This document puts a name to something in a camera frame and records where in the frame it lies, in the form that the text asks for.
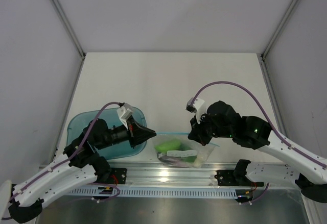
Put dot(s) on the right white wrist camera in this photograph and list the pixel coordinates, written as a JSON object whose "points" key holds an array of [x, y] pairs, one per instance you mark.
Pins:
{"points": [[196, 106]]}

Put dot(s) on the white slotted cable duct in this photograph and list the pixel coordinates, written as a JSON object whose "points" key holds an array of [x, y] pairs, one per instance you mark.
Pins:
{"points": [[159, 192]]}

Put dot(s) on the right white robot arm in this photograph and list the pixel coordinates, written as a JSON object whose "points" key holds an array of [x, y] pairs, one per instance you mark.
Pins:
{"points": [[300, 168]]}

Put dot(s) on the clear zip top bag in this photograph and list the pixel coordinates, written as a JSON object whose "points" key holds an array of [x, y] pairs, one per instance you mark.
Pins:
{"points": [[176, 150]]}

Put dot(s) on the left aluminium frame post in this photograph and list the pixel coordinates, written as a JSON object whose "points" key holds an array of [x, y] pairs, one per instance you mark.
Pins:
{"points": [[68, 27]]}

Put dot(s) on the aluminium frame post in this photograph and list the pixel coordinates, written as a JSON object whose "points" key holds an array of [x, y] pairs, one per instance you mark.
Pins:
{"points": [[291, 8], [68, 27]]}

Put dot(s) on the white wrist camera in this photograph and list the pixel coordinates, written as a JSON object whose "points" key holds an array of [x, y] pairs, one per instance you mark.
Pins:
{"points": [[124, 112], [196, 106]]}

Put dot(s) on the purple eggplant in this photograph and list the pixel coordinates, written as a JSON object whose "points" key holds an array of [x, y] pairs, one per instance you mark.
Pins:
{"points": [[171, 161]]}

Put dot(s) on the green bell pepper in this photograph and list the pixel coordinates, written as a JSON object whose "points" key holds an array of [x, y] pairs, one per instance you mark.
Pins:
{"points": [[186, 153]]}

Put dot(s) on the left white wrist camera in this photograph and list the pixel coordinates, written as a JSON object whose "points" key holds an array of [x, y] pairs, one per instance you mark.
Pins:
{"points": [[124, 112]]}

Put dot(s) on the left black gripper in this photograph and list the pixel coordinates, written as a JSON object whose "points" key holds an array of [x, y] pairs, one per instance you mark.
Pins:
{"points": [[142, 132]]}

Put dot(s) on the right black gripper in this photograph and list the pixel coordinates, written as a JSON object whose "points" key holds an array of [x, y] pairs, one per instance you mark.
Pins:
{"points": [[197, 132]]}

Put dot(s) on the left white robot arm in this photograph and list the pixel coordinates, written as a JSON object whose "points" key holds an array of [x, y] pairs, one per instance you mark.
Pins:
{"points": [[78, 165]]}

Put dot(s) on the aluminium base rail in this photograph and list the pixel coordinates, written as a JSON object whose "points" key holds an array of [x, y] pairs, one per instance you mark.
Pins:
{"points": [[157, 174]]}

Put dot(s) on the blue plastic tray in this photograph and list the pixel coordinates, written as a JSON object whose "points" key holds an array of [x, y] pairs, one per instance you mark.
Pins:
{"points": [[78, 127]]}

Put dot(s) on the right aluminium frame post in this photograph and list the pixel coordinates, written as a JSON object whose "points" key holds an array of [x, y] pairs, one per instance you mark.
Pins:
{"points": [[291, 8]]}

